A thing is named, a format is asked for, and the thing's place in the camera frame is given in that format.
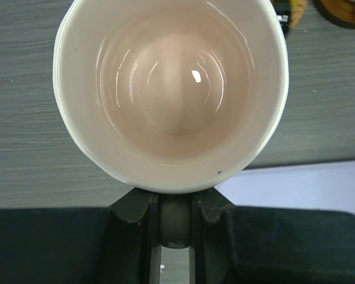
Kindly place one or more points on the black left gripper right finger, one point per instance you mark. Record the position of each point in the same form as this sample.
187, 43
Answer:
250, 244

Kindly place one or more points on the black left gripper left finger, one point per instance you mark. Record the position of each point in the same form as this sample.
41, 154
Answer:
114, 244

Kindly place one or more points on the pink mug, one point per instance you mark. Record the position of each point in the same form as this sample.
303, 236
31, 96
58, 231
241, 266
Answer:
172, 97

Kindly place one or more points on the wooden coaster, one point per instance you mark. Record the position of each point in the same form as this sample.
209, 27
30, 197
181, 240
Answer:
340, 13

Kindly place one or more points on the woven rattan coaster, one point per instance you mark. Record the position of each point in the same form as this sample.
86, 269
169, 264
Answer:
298, 8

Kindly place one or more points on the yellow mug black handle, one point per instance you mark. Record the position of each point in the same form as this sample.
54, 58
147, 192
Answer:
283, 12

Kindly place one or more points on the lavender plastic tray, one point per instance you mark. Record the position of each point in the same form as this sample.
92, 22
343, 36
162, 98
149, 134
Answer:
327, 186

